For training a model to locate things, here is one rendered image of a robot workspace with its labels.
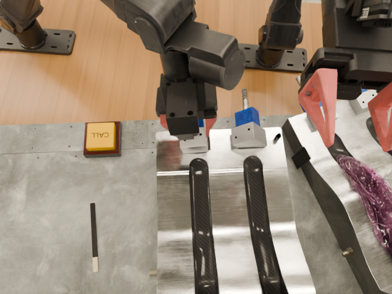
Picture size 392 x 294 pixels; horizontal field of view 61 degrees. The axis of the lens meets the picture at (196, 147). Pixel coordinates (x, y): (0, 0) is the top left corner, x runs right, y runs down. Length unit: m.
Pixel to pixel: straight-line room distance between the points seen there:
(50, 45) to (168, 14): 0.55
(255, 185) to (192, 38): 0.33
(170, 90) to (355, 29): 0.25
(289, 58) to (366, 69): 0.53
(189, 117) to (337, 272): 0.48
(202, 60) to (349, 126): 0.45
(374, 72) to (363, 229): 0.39
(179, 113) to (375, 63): 0.24
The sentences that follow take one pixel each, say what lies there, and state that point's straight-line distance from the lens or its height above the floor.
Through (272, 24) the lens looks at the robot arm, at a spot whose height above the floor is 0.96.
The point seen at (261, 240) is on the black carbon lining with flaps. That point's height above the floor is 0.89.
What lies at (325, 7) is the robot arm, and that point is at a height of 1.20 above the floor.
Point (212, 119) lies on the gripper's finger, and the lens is 0.56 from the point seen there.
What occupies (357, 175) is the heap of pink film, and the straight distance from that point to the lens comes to 0.72.
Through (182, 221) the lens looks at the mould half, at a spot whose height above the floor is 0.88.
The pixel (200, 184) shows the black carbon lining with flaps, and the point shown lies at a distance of 0.66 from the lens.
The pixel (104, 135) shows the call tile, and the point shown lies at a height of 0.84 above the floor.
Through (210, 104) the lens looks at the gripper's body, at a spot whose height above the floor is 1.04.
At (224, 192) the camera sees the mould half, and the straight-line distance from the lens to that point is 0.65.
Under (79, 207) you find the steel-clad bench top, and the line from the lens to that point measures 0.76.
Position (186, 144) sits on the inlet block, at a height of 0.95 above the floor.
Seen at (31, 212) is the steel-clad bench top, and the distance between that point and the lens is 0.80.
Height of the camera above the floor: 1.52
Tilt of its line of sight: 69 degrees down
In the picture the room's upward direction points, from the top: 6 degrees clockwise
